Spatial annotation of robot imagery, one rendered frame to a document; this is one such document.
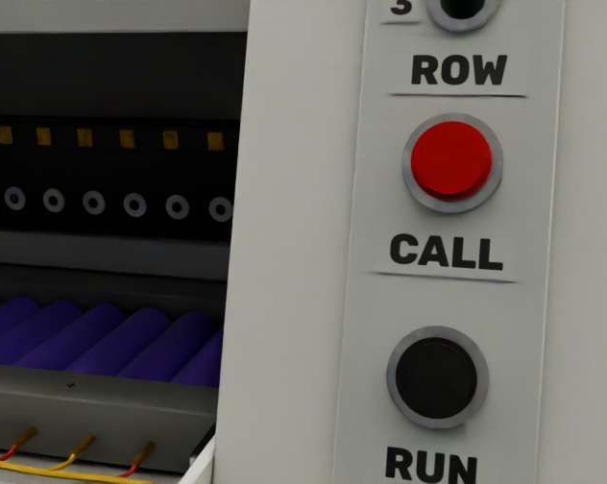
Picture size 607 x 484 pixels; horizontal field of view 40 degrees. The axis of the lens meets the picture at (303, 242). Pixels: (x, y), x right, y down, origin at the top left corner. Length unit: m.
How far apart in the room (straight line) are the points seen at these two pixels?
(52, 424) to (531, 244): 0.17
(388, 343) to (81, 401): 0.13
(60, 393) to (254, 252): 0.12
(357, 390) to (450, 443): 0.02
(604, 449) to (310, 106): 0.09
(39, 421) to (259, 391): 0.12
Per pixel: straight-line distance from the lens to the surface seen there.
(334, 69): 0.18
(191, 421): 0.26
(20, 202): 0.41
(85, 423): 0.28
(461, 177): 0.17
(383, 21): 0.18
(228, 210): 0.36
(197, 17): 0.21
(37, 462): 0.29
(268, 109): 0.18
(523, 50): 0.17
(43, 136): 0.39
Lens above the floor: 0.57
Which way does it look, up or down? 3 degrees up
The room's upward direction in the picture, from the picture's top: 4 degrees clockwise
